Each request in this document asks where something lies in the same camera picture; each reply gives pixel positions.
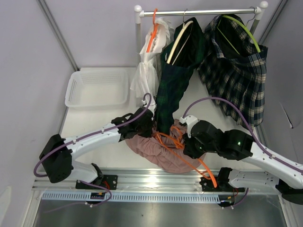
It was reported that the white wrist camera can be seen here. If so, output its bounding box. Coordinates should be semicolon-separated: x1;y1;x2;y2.
142;101;156;115
179;115;199;138

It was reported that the dark green plaid skirt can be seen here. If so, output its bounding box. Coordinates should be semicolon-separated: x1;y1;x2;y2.
155;17;205;134

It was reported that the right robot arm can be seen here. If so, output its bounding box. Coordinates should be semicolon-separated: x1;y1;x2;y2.
179;115;303;205

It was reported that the slotted cable duct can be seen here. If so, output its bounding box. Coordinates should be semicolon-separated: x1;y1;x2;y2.
42;191;220;204

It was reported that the white ruffled dress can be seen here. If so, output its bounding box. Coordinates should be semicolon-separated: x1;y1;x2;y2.
130;17;175;101

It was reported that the white clothes rack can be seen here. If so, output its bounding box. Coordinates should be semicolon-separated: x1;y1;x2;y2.
133;0;268;105

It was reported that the navy white plaid skirt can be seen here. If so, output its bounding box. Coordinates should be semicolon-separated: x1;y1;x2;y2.
197;15;268;129

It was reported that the white plastic basket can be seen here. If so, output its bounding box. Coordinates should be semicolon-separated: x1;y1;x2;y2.
65;68;129;110

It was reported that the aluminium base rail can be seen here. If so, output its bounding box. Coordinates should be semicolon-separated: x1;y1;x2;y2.
32;168;280;195

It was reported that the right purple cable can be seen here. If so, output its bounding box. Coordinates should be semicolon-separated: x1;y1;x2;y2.
182;96;303;210

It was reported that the lime green hanger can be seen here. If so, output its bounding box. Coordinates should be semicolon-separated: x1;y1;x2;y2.
215;14;261;59

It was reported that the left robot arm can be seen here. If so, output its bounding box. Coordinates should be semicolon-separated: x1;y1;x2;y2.
39;107;154;189

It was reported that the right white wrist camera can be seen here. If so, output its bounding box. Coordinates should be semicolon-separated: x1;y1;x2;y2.
179;115;199;138

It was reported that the orange hanger with dress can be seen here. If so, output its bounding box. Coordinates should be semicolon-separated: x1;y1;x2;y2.
146;8;159;52

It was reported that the cream hanger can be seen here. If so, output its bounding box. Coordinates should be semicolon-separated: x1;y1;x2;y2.
166;9;193;65

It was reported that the pink garment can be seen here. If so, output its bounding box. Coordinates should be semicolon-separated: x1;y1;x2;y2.
126;119;201;174

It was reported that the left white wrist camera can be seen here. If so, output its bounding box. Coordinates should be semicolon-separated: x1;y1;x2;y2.
142;101;156;115

